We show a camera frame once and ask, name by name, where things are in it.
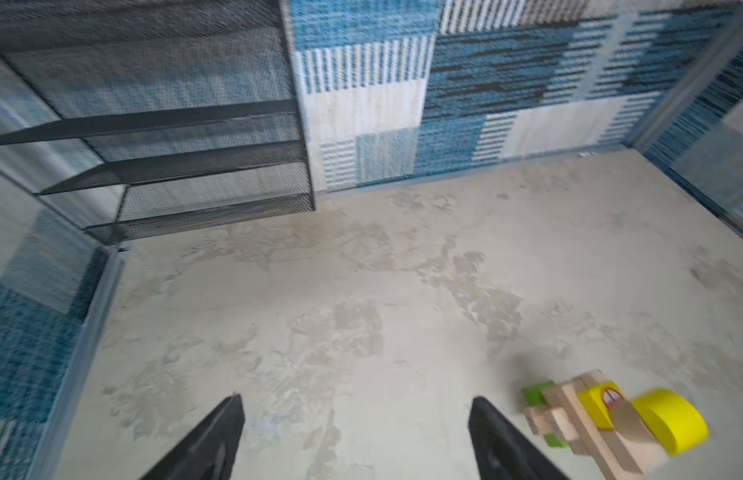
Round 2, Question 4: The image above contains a green wood block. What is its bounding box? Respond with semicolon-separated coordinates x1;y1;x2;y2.
521;380;569;449

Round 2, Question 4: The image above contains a yellow cube block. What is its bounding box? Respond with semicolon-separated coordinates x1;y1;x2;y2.
577;381;625;431

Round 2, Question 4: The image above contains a black wire shelf rack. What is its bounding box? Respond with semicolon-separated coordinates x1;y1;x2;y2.
0;1;315;245

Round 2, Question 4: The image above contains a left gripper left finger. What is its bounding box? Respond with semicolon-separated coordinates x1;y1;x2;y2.
141;394;245;480

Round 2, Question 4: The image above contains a yellow cylinder block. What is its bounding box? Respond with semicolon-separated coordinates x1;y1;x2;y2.
631;389;709;456

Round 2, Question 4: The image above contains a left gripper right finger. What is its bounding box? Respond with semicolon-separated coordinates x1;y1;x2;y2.
469;396;567;480

